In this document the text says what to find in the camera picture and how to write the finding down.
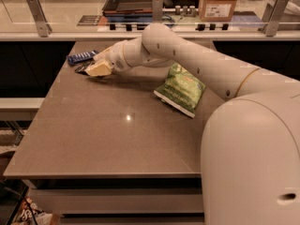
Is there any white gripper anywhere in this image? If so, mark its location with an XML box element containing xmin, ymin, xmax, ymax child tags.
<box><xmin>85</xmin><ymin>40</ymin><xmax>131</xmax><ymax>77</ymax></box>

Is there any black chocolate rxbar wrapper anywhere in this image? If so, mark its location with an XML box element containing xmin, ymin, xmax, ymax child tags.
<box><xmin>75</xmin><ymin>62</ymin><xmax>92</xmax><ymax>74</ymax></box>

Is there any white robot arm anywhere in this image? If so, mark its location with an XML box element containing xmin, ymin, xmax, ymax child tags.
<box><xmin>87</xmin><ymin>23</ymin><xmax>300</xmax><ymax>225</ymax></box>

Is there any blue blueberry rxbar wrapper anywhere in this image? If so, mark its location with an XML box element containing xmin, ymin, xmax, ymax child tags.
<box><xmin>67</xmin><ymin>50</ymin><xmax>98</xmax><ymax>66</ymax></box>

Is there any dark open tray box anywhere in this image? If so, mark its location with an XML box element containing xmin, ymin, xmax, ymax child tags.
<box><xmin>102</xmin><ymin>0</ymin><xmax>153</xmax><ymax>15</ymax></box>

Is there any green kettle chips bag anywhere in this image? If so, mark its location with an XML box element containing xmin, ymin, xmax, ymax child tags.
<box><xmin>154</xmin><ymin>63</ymin><xmax>206</xmax><ymax>118</ymax></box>

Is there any brown cardboard box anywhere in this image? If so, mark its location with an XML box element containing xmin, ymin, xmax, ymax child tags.
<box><xmin>199</xmin><ymin>0</ymin><xmax>237</xmax><ymax>22</ymax></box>

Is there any grey table drawer front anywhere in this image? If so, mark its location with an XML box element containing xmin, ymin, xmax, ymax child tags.
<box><xmin>29</xmin><ymin>188</ymin><xmax>203</xmax><ymax>215</ymax></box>

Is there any colourful snack bag on floor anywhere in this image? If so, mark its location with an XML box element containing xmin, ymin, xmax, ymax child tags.
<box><xmin>11</xmin><ymin>198</ymin><xmax>53</xmax><ymax>225</ymax></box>

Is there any left metal glass bracket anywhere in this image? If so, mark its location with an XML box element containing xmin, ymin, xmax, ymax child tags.
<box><xmin>26</xmin><ymin>0</ymin><xmax>52</xmax><ymax>38</ymax></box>

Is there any metal glass bracket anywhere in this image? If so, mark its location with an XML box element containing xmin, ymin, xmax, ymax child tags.
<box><xmin>26</xmin><ymin>0</ymin><xmax>52</xmax><ymax>38</ymax></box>
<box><xmin>262</xmin><ymin>0</ymin><xmax>289</xmax><ymax>37</ymax></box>
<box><xmin>152</xmin><ymin>0</ymin><xmax>163</xmax><ymax>23</ymax></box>

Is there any middle metal glass bracket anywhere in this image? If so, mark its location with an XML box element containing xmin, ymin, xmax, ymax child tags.
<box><xmin>152</xmin><ymin>0</ymin><xmax>163</xmax><ymax>23</ymax></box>

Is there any right metal glass bracket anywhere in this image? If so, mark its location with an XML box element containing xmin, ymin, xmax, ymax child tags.
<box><xmin>262</xmin><ymin>0</ymin><xmax>289</xmax><ymax>37</ymax></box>

